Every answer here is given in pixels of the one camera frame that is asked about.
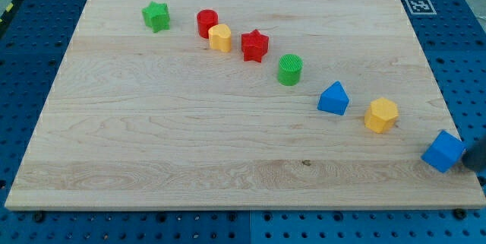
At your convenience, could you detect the blue triangular prism block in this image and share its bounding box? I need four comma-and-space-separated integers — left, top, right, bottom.
317, 81, 349, 116

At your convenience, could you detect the yellow hexagon block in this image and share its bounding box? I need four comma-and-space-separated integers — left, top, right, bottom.
364, 97, 399, 134

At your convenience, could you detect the red star block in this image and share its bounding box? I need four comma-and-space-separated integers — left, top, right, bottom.
241, 30, 270, 63

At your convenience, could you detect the green cylinder block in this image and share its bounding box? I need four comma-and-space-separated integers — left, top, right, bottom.
277, 54, 303, 86

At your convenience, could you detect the white fiducial marker tag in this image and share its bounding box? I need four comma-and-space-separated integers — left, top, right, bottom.
405, 0, 437, 15

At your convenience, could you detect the blue cube block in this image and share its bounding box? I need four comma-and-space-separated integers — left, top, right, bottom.
421, 131, 465, 173

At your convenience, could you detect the yellow heart block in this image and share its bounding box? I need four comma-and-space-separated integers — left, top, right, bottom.
208, 24, 232, 52

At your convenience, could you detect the dark cylindrical pusher tip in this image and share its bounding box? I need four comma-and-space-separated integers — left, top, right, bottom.
462, 135, 485, 173

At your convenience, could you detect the green star block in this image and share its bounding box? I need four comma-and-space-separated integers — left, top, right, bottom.
141, 2, 170, 33

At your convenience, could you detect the wooden board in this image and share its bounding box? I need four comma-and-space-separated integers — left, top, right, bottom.
5, 0, 485, 211

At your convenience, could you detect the red cylinder block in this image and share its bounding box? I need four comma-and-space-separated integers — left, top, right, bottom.
196, 9, 219, 39

